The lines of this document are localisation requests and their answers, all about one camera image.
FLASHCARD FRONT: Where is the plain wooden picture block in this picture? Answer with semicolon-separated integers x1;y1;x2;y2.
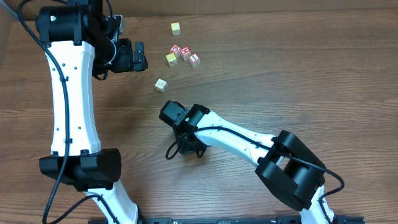
155;79;168;92

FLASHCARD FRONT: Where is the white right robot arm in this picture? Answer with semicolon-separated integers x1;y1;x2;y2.
159;101;335;223

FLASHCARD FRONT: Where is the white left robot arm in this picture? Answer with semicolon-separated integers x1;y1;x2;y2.
35;1;148;223

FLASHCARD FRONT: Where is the yellow wooden block left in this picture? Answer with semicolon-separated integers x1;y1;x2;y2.
165;53;178;67

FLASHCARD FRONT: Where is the yellow wooden block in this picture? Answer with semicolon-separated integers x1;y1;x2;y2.
165;53;178;67
170;22;181;35

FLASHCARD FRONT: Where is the red block letter C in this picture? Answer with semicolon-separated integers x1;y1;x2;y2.
170;45;181;58

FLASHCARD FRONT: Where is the far yellow wooden block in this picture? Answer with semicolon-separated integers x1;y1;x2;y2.
170;22;181;35

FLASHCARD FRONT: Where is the red block letter M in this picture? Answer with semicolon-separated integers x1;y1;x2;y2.
180;47;192;60

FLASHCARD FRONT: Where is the red block letter I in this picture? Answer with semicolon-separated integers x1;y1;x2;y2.
188;54;200;67

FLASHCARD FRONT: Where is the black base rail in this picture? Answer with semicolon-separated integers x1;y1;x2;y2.
88;215;365;224

